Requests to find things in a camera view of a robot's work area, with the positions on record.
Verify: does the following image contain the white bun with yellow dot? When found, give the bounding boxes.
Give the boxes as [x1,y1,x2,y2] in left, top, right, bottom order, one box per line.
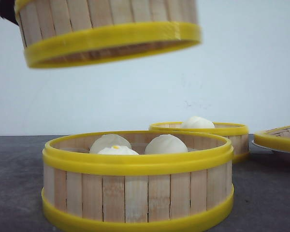
[98,145,138,155]

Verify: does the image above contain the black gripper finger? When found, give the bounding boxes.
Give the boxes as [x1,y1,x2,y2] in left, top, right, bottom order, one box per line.
[0,0,18,26]

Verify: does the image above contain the white bun front right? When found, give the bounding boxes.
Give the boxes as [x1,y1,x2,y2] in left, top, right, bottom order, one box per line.
[145,134,188,155]

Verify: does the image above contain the white bun back right basket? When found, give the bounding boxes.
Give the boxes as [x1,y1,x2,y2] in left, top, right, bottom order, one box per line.
[181,116,215,129]

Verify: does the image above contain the bamboo steamer basket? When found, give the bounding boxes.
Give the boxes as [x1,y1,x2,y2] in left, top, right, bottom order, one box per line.
[41,130,234,232]
[14,0,202,68]
[149,122,249,163]

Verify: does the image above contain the white bun behind left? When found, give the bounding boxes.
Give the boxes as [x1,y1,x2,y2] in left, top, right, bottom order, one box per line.
[89,134,131,154]

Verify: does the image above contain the white plate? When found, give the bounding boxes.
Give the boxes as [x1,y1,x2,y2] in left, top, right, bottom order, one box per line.
[252,140,290,164]

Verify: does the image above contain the bamboo steamer lid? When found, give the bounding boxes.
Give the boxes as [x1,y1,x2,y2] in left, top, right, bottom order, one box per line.
[254,125,290,152]

